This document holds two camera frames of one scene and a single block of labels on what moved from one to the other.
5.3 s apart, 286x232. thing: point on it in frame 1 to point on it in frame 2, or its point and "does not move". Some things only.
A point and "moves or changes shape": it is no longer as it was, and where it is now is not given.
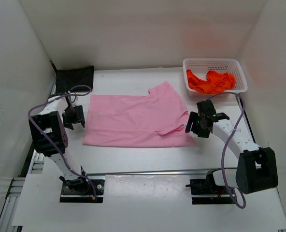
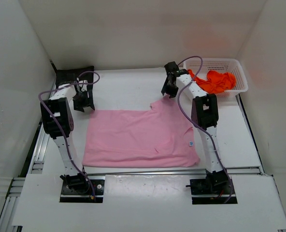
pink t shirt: (156, 119) moves or changes shape
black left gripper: (80, 117) to (79, 106)
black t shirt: (67, 78) does not move
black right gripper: (192, 118) to (165, 89)
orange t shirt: (215, 82) does not move
